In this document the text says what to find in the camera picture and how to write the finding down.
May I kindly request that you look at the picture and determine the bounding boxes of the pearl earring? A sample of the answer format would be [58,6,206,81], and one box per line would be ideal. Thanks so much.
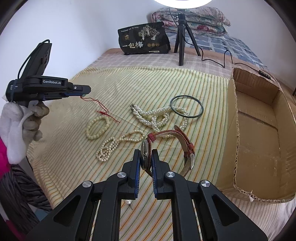
[125,200,133,209]

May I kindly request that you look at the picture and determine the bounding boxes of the folded floral quilts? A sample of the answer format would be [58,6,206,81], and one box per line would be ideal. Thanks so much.
[152,6,231,37]

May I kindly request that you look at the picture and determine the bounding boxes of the black snack bag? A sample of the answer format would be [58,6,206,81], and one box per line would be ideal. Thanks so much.
[117,22,171,55]

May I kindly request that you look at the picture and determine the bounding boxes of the white ring light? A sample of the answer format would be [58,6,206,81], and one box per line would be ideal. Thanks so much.
[154,0,211,9]

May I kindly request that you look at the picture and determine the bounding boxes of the small pearl necklace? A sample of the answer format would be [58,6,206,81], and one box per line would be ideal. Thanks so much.
[95,129,145,163]

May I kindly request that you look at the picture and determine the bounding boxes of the beige plaid blanket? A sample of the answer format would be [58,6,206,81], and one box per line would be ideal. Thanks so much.
[90,49,295,240]

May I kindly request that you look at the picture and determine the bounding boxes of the dark green bangle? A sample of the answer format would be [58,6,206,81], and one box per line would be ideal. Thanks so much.
[169,95,204,119]

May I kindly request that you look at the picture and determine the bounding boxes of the white gloved left hand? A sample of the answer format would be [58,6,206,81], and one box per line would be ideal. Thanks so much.
[1,101,50,165]

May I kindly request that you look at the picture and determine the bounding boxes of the yellow striped cloth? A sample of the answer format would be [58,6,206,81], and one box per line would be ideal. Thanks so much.
[27,67,229,206]

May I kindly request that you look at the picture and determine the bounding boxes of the red string pendant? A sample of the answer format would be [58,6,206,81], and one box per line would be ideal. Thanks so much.
[80,97,120,123]

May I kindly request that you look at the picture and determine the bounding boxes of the cardboard box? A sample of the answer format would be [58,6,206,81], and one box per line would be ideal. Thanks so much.
[216,68,295,203]

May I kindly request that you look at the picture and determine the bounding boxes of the blue checkered bedsheet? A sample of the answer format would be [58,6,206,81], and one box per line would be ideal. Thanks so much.
[165,31,269,70]

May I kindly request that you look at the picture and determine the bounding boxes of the braided pearl necklace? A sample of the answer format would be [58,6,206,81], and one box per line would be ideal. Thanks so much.
[129,103,189,140]

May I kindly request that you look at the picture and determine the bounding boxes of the red strap wristwatch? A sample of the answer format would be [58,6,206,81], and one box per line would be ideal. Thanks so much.
[140,125,195,177]

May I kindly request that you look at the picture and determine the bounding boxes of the black tripod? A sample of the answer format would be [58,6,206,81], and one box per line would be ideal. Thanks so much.
[174,11,201,66]

